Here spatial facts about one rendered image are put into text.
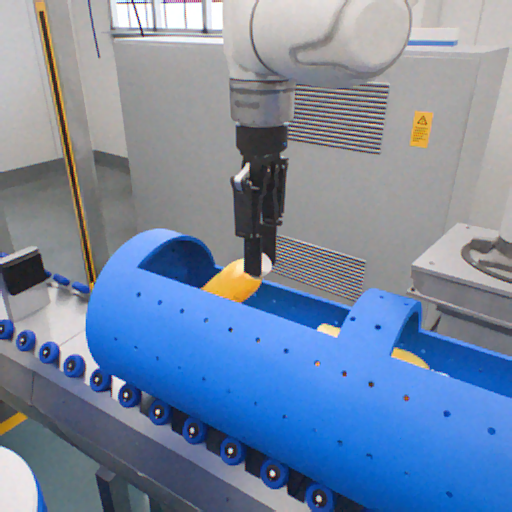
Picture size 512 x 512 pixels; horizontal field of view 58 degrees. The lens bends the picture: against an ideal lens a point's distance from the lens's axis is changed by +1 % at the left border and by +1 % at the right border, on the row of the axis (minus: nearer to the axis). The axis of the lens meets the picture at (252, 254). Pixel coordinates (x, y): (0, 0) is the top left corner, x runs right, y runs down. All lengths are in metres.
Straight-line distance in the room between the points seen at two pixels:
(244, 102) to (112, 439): 0.66
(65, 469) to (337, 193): 1.70
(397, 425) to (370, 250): 1.86
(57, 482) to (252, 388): 1.53
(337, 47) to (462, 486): 0.45
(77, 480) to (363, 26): 1.88
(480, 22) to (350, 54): 2.92
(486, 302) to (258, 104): 0.67
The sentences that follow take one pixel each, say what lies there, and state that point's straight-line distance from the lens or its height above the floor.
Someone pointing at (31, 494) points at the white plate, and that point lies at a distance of 0.71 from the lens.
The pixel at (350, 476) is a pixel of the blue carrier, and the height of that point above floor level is 1.08.
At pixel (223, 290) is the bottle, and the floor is 1.16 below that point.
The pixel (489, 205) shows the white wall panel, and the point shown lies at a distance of 3.49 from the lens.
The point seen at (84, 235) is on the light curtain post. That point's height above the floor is 0.98.
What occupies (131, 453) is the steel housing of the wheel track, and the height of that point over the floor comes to 0.86.
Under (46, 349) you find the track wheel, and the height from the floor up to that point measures 0.97.
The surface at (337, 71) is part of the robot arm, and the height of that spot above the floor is 1.52.
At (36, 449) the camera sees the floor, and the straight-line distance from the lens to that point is 2.23.
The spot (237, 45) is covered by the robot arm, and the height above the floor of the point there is 1.54.
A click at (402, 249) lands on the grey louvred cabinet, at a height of 0.58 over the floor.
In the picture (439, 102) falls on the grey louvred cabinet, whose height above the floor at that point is 1.26.
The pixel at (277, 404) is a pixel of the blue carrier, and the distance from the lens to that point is 0.61.
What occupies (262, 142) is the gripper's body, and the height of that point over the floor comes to 1.42.
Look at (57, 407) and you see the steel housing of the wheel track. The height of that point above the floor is 0.86.
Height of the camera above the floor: 1.57
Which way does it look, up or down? 27 degrees down
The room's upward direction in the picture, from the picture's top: straight up
